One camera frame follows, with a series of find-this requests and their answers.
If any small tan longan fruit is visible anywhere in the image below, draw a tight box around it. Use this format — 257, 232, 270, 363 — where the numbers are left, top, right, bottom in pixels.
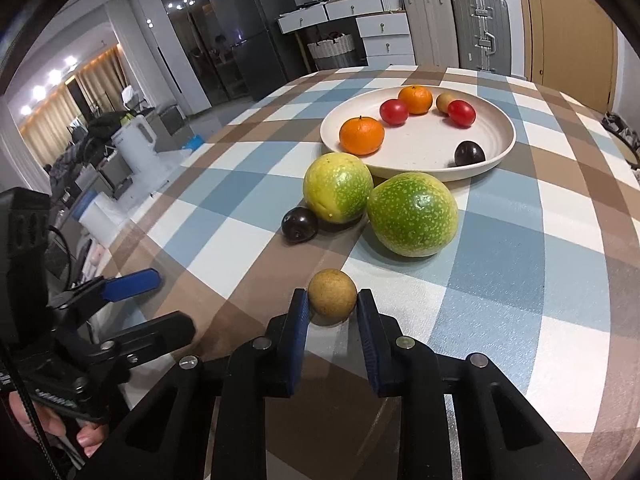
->
307, 269, 357, 325

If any dark plum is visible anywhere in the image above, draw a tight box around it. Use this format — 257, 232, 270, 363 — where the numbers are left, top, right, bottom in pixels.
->
281, 206, 319, 244
454, 140, 486, 167

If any orange tangerine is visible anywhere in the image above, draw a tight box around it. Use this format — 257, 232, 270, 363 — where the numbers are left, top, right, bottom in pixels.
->
338, 116, 385, 156
398, 84, 433, 115

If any red tomato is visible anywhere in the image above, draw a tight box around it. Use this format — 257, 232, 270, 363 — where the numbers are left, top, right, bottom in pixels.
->
380, 99, 409, 127
447, 99, 476, 128

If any brown kiwi fruit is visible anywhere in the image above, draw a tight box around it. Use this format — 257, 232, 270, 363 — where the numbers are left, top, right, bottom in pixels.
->
436, 92, 456, 115

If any left hand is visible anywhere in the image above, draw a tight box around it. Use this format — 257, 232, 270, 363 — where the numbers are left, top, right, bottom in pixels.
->
9, 391, 108, 457

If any yellow-green round fruit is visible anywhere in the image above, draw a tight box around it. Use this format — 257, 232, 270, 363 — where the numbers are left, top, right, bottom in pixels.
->
303, 153, 373, 224

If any green round fruit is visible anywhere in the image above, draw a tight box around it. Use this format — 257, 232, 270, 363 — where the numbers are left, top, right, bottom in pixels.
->
367, 172, 459, 258

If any checkered tablecloth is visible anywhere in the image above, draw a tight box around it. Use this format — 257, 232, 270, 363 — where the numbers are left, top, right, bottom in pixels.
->
101, 66, 639, 479

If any cream round plate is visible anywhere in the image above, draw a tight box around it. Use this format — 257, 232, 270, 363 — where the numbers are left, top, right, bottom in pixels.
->
320, 86, 516, 182

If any dark plum in plate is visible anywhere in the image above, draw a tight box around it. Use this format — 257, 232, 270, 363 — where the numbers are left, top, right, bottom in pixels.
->
454, 140, 486, 167

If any red tomato in plate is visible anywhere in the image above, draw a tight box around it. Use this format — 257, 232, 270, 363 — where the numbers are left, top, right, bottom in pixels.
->
447, 99, 476, 128

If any woven laundry basket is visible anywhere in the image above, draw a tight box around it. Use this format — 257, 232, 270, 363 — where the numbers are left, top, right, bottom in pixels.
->
307, 35, 359, 70

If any white drawer desk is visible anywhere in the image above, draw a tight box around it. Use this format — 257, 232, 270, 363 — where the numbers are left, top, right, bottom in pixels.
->
278, 0, 416, 68

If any black refrigerator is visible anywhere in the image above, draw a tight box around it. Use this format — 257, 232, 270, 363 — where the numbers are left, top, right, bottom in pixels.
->
209, 0, 306, 101

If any beige suitcase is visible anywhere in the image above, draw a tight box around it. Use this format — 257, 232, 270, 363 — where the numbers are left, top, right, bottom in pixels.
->
402, 0, 460, 67

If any silver suitcase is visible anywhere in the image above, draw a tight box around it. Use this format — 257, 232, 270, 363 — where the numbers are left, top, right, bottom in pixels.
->
451, 0, 512, 76

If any wooden door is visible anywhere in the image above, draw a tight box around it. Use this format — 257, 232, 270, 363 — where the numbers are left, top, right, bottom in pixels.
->
522, 0, 617, 113

